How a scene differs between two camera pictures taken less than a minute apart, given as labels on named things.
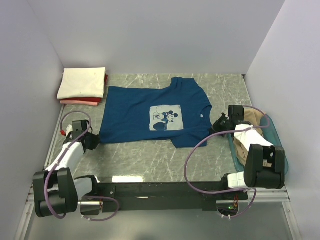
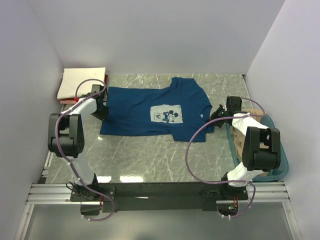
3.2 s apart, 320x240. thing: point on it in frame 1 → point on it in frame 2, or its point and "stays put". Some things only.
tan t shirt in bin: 253,116 stays put
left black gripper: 95,140 → 103,115
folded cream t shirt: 82,82 stays put
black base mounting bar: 177,196 stays put
